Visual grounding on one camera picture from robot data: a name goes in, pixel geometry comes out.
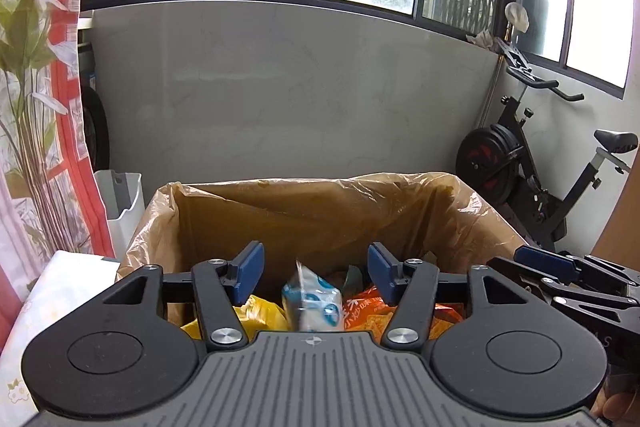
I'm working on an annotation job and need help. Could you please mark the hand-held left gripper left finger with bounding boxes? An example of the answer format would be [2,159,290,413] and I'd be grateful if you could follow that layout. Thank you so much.
[65,241,265,353]

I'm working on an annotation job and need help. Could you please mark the black exercise bike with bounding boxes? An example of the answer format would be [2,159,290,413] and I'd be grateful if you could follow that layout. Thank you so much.
[455,39,636,253]

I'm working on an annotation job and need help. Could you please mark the large yellow snack packet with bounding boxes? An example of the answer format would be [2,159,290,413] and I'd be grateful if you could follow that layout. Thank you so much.
[180,293,290,342]

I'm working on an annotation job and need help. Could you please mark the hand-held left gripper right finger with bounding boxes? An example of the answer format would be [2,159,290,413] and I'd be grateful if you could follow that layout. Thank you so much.
[367,243,566,353]

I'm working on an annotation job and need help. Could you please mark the beige rag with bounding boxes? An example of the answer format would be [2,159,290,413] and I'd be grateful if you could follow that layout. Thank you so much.
[466,29,501,52]

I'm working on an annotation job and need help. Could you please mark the dark appliance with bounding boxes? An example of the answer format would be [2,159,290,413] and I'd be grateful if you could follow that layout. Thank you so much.
[80,42,111,172]

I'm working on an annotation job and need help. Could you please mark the blue and white snack packet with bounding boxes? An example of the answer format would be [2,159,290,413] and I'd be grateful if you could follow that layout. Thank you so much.
[281,259,345,333]

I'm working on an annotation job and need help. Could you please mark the wooden board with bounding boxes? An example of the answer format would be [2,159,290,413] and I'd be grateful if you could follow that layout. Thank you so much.
[590,177,640,268]

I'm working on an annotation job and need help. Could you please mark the large orange snack packet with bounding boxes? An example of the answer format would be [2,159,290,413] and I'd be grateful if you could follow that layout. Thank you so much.
[342,284,465,340]

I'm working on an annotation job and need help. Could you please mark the thin metal pole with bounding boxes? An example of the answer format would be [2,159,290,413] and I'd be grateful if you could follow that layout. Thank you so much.
[482,34,511,128]

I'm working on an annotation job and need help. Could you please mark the white plastic bin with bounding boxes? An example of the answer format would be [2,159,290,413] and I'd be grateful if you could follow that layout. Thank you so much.
[94,169,146,260]

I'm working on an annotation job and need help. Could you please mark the person's right hand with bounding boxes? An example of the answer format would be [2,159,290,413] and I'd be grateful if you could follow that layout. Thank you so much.
[597,389,640,427]

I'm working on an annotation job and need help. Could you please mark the printed curtain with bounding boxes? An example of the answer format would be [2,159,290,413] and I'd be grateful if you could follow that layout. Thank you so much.
[0,0,118,308]

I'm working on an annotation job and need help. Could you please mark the white cloth bundle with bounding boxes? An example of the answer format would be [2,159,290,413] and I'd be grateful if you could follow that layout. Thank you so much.
[504,2,530,32]

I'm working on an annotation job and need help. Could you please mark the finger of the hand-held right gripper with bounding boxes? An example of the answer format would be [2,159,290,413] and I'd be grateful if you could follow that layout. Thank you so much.
[487,257,640,333]
[515,246,640,288]

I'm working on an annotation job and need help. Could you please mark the cardboard box with plastic liner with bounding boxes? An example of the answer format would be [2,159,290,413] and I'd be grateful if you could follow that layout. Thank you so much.
[116,172,543,340]

